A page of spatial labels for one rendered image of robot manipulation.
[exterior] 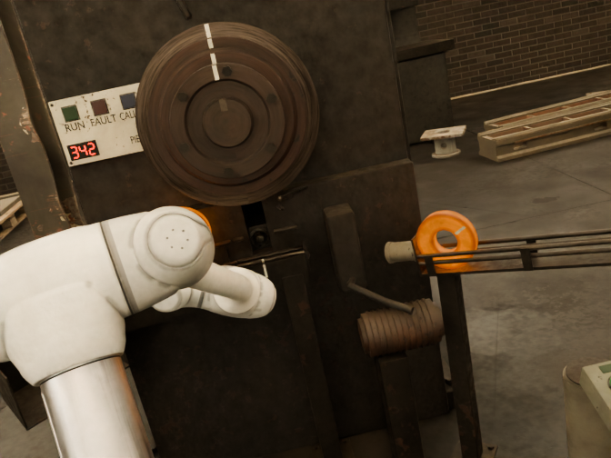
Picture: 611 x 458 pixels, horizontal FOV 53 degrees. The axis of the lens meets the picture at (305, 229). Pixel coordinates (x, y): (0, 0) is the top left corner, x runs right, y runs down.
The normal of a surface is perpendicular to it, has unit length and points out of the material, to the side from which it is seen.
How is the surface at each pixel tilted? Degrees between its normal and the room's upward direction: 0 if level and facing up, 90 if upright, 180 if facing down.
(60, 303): 63
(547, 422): 0
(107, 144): 90
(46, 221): 90
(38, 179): 90
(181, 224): 69
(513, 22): 90
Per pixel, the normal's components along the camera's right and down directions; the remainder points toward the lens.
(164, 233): 0.44, -0.18
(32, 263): 0.02, -0.55
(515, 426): -0.20, -0.93
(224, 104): 0.10, 0.31
